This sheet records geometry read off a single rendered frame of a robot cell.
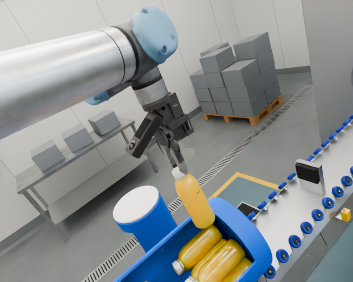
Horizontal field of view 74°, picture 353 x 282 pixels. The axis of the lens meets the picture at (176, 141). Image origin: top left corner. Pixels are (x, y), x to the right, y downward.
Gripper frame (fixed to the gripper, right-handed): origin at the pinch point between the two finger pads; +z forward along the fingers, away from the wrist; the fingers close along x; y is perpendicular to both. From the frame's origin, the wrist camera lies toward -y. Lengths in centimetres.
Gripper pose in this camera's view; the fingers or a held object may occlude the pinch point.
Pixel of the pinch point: (177, 169)
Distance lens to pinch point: 64.4
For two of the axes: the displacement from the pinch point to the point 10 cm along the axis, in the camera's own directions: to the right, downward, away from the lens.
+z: 3.6, 8.3, 4.2
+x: -5.2, -1.9, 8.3
